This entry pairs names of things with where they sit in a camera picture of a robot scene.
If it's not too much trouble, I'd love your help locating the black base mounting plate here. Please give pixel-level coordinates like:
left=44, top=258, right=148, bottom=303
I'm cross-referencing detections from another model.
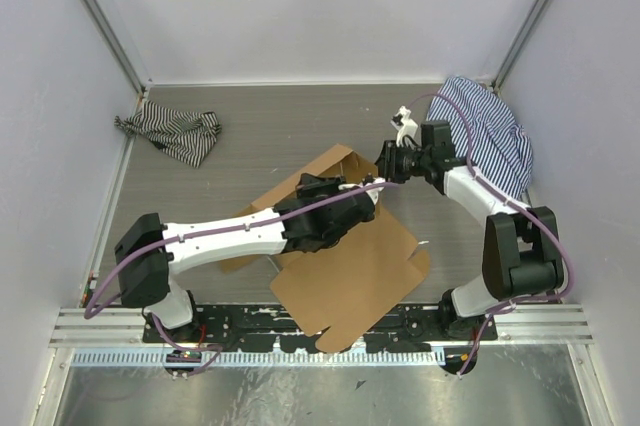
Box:
left=166, top=303, right=497, bottom=354

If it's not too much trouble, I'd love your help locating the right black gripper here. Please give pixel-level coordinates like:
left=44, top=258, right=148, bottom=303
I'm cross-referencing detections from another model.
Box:
left=365, top=139, right=432, bottom=184

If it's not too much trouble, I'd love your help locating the right aluminium frame post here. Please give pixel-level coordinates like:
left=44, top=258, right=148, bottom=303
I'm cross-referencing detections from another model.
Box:
left=491, top=0, right=553, bottom=94

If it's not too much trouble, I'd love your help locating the left aluminium frame post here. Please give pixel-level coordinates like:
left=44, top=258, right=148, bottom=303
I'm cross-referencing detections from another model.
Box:
left=80, top=0, right=148, bottom=95

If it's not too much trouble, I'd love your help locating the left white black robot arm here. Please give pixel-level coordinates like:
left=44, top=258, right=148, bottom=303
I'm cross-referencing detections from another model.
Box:
left=115, top=173, right=385, bottom=343

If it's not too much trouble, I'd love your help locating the black white striped cloth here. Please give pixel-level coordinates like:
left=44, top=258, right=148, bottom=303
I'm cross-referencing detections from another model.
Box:
left=114, top=100, right=222, bottom=168

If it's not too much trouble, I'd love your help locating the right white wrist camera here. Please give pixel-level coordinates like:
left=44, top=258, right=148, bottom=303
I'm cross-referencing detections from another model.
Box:
left=390, top=106, right=418, bottom=147

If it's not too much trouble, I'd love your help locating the blue white striped cloth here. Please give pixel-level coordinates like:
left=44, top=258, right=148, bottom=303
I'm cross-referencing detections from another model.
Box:
left=426, top=76, right=533, bottom=199

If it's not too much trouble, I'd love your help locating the slotted grey cable duct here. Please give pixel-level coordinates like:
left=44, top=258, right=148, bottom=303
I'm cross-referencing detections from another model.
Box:
left=71, top=347, right=445, bottom=368

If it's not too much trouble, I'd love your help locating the aluminium frame post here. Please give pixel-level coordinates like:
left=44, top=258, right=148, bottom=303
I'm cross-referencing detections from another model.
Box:
left=80, top=0, right=148, bottom=95
left=491, top=0, right=553, bottom=94

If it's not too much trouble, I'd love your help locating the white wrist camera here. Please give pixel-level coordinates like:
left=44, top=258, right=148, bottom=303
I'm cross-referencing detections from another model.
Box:
left=338, top=175, right=387, bottom=194
left=390, top=106, right=418, bottom=147

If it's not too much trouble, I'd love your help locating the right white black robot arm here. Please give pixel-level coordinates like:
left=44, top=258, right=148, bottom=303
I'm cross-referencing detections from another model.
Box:
left=376, top=114, right=565, bottom=341

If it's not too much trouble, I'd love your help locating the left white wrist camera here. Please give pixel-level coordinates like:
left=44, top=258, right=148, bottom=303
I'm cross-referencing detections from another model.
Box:
left=338, top=175, right=387, bottom=194

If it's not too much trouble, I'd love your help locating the aluminium front rail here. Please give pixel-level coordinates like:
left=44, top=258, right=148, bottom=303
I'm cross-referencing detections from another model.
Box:
left=48, top=303, right=595, bottom=347

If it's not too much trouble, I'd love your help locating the brown cardboard box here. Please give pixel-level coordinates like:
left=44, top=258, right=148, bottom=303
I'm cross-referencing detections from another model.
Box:
left=219, top=143, right=432, bottom=355

